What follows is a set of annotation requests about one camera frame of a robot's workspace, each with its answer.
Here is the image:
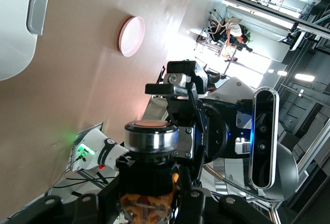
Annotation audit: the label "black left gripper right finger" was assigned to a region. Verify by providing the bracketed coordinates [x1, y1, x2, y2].
[177, 168, 269, 224]

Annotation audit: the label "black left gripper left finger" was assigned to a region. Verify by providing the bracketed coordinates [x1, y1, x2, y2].
[0, 177, 122, 224]

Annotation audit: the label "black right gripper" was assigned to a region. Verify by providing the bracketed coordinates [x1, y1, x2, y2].
[144, 60, 233, 181]

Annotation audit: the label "white lidded box grey clips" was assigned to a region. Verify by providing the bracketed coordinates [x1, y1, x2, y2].
[0, 0, 49, 82]

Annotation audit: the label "pink round plate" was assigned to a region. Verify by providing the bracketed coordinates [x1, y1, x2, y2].
[118, 16, 146, 58]

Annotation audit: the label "person in white shirt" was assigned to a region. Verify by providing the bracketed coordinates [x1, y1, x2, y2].
[223, 16, 253, 62]

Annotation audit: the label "black base power cable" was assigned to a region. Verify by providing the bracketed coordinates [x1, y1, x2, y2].
[47, 156, 120, 190]

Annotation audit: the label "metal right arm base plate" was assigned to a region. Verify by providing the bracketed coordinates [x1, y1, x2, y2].
[69, 121, 104, 173]

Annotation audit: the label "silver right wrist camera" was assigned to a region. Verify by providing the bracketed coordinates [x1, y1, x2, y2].
[249, 86, 281, 190]

